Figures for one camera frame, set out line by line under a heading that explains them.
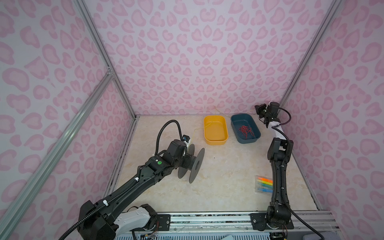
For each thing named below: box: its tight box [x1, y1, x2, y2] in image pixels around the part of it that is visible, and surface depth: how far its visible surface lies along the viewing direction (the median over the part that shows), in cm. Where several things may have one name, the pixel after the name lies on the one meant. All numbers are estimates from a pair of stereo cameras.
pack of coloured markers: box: [254, 175, 274, 196], surface depth 87 cm
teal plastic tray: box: [230, 113, 261, 144], surface depth 112 cm
